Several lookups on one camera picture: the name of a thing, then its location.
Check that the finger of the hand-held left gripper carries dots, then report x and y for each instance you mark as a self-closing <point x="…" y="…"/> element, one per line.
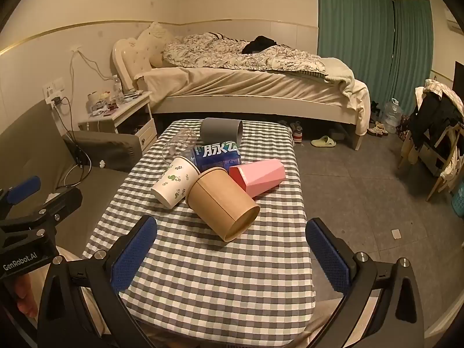
<point x="23" y="189"/>
<point x="63" y="201"/>

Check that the person's left hand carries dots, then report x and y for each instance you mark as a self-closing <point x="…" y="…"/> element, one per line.
<point x="26" y="295"/>

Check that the white nightstand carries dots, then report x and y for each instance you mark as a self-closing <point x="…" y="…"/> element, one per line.
<point x="143" y="130"/>

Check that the patterned quilt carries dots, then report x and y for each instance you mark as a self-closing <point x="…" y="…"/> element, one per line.
<point x="217" y="52"/>

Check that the blue labelled bottle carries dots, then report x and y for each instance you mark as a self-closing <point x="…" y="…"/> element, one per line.
<point x="217" y="153"/>

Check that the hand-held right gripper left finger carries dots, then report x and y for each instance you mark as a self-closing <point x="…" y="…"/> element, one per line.
<point x="133" y="255"/>

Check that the cream blanket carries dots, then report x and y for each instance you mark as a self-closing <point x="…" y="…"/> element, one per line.
<point x="344" y="76"/>

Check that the brown paper cup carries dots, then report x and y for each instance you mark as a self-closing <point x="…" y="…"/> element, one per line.
<point x="217" y="199"/>

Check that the white leaf print cup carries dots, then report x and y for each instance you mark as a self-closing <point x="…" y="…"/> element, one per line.
<point x="174" y="185"/>

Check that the black garment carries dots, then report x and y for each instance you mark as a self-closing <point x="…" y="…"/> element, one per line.
<point x="259" y="44"/>

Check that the green slipper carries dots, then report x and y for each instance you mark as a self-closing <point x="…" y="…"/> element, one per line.
<point x="322" y="141"/>

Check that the pink faceted cup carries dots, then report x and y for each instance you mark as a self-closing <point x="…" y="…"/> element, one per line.
<point x="261" y="176"/>

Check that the red and white shoe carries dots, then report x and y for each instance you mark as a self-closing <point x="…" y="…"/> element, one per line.
<point x="297" y="135"/>

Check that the large water jug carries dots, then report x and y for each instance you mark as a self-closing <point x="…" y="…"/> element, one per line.
<point x="392" y="118"/>

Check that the clear glass cup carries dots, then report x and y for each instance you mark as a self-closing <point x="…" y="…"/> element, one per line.
<point x="179" y="143"/>

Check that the white paper scrap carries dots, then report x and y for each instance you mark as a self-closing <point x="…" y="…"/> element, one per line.
<point x="396" y="234"/>

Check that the black jacket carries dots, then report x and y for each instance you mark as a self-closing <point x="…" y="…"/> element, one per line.
<point x="435" y="116"/>

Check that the wall power outlet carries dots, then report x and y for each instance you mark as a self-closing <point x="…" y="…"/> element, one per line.
<point x="54" y="90"/>

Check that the grey sofa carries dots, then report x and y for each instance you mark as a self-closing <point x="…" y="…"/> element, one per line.
<point x="32" y="152"/>

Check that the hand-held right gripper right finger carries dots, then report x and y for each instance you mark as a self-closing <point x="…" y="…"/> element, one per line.
<point x="328" y="257"/>

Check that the blue laundry basket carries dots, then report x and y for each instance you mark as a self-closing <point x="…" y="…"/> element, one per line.
<point x="459" y="199"/>

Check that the grey cup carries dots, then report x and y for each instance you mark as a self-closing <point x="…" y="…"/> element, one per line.
<point x="217" y="130"/>

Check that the wooden chair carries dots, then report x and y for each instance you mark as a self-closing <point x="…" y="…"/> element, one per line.
<point x="440" y="177"/>

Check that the cream bed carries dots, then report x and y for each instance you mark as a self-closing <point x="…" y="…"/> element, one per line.
<point x="235" y="87"/>

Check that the clear water bottle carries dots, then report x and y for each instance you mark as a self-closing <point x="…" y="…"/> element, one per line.
<point x="116" y="89"/>

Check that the grey checked tablecloth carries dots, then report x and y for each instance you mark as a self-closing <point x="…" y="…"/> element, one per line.
<point x="203" y="275"/>

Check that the pair of light shoes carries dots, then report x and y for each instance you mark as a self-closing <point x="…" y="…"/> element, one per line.
<point x="377" y="128"/>

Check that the green curtain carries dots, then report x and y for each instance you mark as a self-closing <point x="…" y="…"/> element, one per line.
<point x="355" y="18"/>
<point x="413" y="40"/>

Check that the white air conditioner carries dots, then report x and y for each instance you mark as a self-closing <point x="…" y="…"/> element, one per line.
<point x="456" y="26"/>

